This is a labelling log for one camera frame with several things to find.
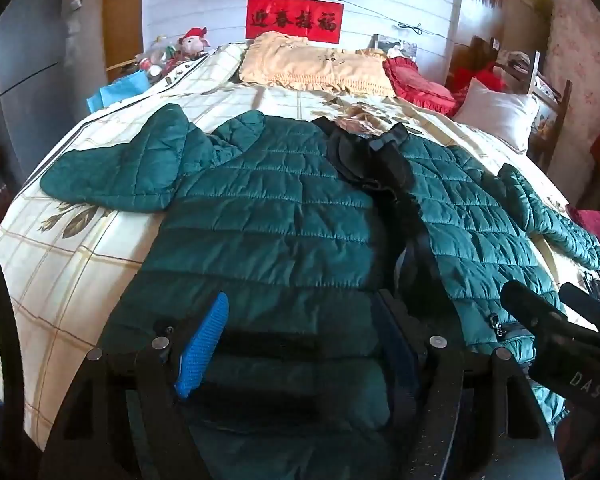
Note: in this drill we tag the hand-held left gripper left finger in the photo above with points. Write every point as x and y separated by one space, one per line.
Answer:
202 345

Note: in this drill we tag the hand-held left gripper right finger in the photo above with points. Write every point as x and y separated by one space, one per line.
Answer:
397 345

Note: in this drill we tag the yellow frilled pillow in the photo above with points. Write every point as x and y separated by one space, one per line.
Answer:
310 67

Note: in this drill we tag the wooden chair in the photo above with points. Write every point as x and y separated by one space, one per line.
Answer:
550 100

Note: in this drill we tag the plush toy with red hat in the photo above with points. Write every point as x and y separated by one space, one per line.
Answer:
194 41

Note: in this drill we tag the white pillow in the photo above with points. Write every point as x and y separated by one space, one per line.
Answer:
497 112

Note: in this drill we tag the dark red cloth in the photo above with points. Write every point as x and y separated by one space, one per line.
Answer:
597 232

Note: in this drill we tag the pile of small toys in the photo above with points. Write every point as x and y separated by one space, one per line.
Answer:
157 57

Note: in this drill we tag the red clothes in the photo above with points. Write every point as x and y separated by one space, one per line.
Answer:
475 72

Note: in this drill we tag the grey refrigerator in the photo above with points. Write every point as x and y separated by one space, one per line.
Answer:
32 70

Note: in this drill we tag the green quilted jacket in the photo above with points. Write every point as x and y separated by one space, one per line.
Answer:
280 240

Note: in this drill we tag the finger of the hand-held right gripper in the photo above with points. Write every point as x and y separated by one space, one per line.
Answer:
587 305
530 302

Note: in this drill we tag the red heart-shaped pillow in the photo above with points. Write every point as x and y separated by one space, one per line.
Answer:
417 87

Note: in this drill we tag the wooden door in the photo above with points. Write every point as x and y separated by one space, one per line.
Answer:
122 30

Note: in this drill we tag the blue paper bag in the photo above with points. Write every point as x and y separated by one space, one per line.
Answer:
117 91

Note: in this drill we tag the red wall banner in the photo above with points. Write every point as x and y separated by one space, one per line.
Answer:
294 20

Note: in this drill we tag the framed photo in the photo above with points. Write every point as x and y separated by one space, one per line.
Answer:
397 46

